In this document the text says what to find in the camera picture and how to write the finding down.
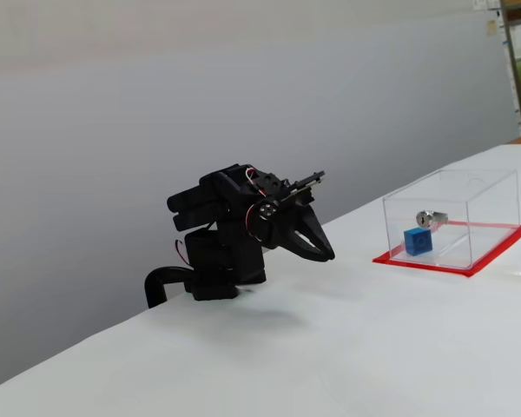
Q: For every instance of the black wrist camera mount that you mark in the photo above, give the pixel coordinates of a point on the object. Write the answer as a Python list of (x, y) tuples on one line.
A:
[(306, 184)]

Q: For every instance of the silver cam lock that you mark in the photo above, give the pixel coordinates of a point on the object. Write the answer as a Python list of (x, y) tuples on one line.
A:
[(430, 218)]

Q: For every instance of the yellow paper note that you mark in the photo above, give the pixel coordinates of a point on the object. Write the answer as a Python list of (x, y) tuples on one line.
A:
[(490, 28)]

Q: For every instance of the blue lego brick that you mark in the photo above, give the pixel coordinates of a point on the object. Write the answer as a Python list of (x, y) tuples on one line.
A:
[(418, 242)]

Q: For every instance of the transparent plastic box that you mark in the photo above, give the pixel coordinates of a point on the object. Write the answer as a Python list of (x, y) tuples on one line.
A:
[(490, 204)]

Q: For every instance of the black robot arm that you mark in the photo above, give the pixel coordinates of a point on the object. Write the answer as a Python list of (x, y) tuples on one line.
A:
[(217, 243)]

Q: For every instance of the metal shelf frame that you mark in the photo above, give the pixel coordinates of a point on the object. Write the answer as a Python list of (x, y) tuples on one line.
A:
[(510, 65)]

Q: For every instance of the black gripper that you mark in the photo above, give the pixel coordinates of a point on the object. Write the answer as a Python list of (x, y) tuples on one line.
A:
[(292, 223)]

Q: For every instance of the black table clamp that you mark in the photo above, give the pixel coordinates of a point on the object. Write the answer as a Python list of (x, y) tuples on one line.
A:
[(154, 282)]

